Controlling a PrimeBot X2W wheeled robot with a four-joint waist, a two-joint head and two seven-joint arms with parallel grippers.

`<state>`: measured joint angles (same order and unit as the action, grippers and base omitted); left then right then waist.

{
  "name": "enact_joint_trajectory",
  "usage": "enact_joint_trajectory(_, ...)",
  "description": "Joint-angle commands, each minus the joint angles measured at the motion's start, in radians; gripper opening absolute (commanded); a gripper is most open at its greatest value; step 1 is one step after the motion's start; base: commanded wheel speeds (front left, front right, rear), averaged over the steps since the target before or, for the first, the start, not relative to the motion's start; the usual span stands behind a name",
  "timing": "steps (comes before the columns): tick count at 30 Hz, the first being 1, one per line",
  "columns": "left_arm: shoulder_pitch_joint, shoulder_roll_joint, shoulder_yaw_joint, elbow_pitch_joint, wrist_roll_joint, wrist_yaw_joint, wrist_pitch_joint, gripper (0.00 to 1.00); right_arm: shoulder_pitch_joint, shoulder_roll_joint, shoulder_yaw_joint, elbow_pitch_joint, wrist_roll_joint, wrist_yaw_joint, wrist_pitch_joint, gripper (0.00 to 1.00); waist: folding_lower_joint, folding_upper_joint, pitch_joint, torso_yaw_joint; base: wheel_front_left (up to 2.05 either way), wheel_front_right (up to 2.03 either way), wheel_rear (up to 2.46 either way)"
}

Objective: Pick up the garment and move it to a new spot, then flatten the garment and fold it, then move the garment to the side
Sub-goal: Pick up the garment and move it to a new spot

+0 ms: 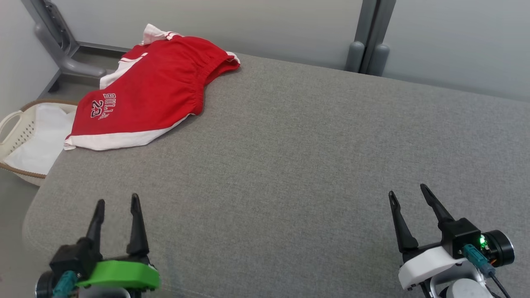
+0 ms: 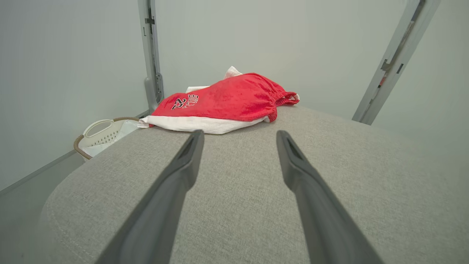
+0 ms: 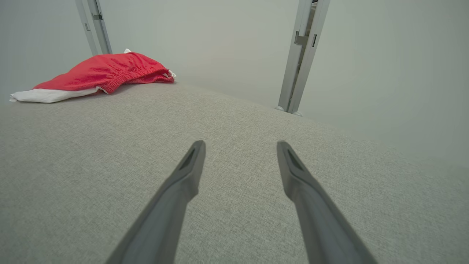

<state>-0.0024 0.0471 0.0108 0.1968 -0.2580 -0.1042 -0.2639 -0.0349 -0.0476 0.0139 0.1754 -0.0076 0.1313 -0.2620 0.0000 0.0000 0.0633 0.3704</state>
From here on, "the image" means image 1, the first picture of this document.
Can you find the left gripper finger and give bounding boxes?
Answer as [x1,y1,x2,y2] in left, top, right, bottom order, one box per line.
[85,199,105,259]
[126,193,150,258]

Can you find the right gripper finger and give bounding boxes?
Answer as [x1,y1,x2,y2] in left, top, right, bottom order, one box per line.
[420,184,456,245]
[388,190,419,254]

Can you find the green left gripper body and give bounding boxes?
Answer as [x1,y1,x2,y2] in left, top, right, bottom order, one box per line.
[76,253,161,298]

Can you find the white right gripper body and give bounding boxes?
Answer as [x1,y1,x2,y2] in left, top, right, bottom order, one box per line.
[397,244,470,291]

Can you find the red basketball shorts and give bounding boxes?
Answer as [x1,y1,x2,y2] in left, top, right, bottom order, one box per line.
[64,35,241,151]

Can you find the white cloth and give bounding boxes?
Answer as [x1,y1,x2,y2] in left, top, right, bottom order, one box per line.
[4,103,77,174]

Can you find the cream plastic laundry basket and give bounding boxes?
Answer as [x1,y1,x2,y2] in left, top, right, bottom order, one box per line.
[0,99,79,187]

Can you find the grey fabric sofa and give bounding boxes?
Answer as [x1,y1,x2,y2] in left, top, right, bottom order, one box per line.
[23,54,530,298]

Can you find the grey cylindrical partition foot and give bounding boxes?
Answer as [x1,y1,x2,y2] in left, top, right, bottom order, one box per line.
[374,43,390,77]
[346,41,365,73]

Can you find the grey metal stand base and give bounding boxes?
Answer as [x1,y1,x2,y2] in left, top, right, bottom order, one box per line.
[21,0,133,94]

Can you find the left teal-plug camera cable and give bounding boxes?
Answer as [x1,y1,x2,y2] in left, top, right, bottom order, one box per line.
[52,271,80,298]

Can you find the grey metal partition post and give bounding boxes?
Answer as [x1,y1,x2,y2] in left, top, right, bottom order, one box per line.
[356,0,397,75]

